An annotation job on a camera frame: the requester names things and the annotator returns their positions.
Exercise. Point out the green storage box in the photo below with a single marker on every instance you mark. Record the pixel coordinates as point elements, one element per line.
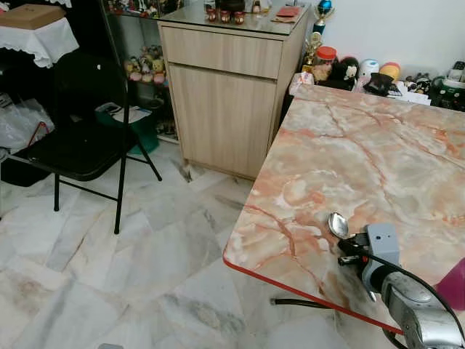
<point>145,131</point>

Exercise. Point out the brown cardboard box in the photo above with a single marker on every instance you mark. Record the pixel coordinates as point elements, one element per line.
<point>29,14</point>

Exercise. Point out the gold trophy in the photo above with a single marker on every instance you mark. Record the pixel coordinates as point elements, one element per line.
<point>313,51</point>

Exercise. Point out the blue globe trophy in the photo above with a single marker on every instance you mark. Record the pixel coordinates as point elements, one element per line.
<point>324,9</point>

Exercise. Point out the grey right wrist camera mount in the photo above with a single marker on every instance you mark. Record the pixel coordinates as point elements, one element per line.
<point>383,240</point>

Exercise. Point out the yellow orange round container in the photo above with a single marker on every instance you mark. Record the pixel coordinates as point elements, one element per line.
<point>390,71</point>

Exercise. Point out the light wooden cabinet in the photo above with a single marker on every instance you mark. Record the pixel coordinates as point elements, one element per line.
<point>225,94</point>

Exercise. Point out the black floor bin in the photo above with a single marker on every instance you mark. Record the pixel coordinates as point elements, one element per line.
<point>22,173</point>

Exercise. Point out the white lace table cloth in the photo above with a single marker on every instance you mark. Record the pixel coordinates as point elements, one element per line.
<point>40,40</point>

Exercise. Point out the black desk gadget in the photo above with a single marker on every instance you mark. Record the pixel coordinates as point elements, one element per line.
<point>379,85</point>

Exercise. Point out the silver metal spoon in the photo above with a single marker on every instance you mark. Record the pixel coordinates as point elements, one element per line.
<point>338,225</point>

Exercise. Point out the white round gadget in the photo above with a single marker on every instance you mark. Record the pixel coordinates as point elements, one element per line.
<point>369,69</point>

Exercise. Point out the clear plastic bag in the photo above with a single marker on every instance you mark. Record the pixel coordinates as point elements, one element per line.
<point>22,123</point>

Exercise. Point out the black plush toy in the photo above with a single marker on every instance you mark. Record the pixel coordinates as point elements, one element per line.
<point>346,70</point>

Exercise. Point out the glass display shelf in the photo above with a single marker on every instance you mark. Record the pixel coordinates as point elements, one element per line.
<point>142,43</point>

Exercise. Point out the red lidded glass jar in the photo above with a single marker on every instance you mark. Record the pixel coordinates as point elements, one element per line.
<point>325,64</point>

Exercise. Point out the red envelope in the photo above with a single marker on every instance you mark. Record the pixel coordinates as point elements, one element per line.
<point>288,11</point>

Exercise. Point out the pink plastic cup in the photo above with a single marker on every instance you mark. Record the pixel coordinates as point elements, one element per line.
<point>455,285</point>

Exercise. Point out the black folding chair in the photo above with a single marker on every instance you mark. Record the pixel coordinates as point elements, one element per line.
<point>73,149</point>

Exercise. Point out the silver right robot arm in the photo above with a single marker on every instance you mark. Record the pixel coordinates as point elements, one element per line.
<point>415,314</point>

